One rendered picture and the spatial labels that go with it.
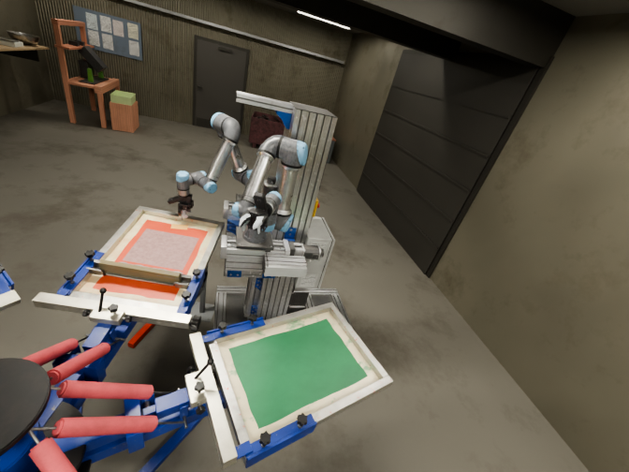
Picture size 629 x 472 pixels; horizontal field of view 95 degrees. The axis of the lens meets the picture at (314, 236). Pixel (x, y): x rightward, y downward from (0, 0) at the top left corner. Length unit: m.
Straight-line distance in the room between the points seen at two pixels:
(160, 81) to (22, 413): 8.71
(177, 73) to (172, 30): 0.92
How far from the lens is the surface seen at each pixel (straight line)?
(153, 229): 2.19
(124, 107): 7.94
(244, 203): 1.45
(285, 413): 1.48
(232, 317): 2.75
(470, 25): 3.44
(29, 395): 1.18
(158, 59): 9.33
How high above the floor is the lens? 2.25
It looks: 30 degrees down
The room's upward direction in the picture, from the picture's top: 16 degrees clockwise
